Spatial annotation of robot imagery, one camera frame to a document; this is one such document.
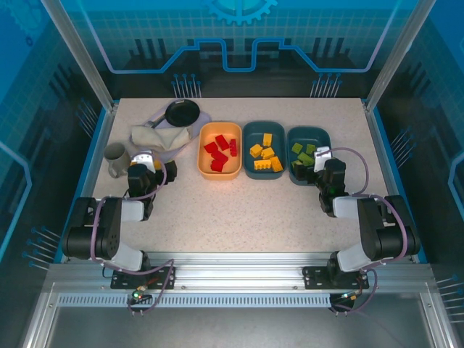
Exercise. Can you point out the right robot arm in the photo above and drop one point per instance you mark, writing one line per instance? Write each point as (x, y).
(384, 232)

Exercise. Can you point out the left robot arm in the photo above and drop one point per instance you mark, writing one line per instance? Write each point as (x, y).
(108, 232)

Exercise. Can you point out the yellow plastic bowl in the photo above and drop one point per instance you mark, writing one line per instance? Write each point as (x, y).
(158, 166)

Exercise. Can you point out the beige woven cloth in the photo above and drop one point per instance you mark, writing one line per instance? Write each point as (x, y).
(159, 137)

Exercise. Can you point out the grey mug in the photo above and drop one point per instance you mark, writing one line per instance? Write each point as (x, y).
(116, 157)

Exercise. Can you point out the teal plastic container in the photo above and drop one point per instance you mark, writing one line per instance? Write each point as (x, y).
(259, 130)
(308, 136)

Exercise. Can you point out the orange plastic container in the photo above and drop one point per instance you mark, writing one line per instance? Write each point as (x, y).
(208, 132)

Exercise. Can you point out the blue table side rim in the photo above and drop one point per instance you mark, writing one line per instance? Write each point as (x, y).
(380, 119)
(88, 163)

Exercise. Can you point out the black frying pan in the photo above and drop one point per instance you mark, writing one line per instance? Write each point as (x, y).
(183, 113)

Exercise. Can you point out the small LED connector board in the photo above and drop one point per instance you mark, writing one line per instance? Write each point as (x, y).
(139, 295)
(348, 296)

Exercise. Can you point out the steel sheet shelf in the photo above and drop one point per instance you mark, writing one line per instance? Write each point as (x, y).
(235, 330)

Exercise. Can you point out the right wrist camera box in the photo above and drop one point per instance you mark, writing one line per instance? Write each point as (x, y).
(322, 157)

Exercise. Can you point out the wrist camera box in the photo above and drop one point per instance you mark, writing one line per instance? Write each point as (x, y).
(142, 158)
(322, 157)

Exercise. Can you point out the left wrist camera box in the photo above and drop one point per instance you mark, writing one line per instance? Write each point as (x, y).
(142, 158)

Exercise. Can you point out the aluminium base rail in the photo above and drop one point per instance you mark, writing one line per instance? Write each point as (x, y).
(235, 275)

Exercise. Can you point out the aluminium frame post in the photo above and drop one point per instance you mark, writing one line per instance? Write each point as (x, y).
(400, 54)
(78, 58)

